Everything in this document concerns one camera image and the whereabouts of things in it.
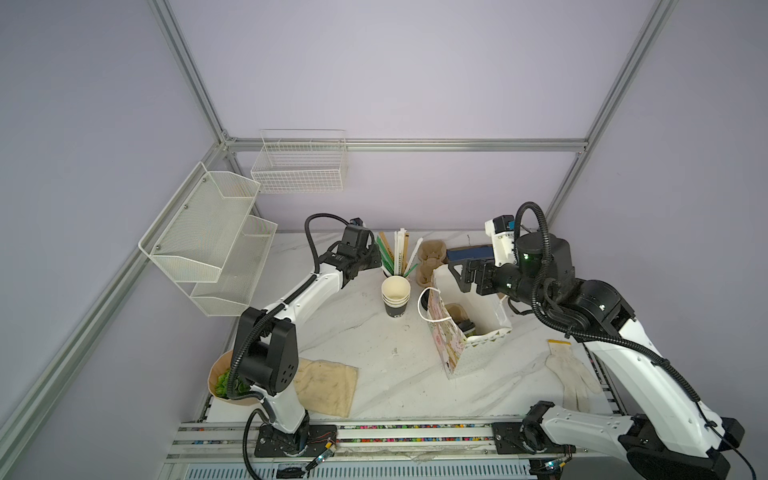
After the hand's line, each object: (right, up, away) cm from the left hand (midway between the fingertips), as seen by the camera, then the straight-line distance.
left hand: (373, 256), depth 90 cm
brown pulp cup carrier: (+21, +1, +21) cm, 30 cm away
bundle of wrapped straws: (+7, -1, +5) cm, 9 cm away
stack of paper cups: (+7, -11, 0) cm, 13 cm away
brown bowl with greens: (-38, -31, -17) cm, 52 cm away
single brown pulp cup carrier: (+26, -17, +2) cm, 32 cm away
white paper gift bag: (+21, -22, -22) cm, 37 cm away
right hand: (+20, -2, -28) cm, 35 cm away
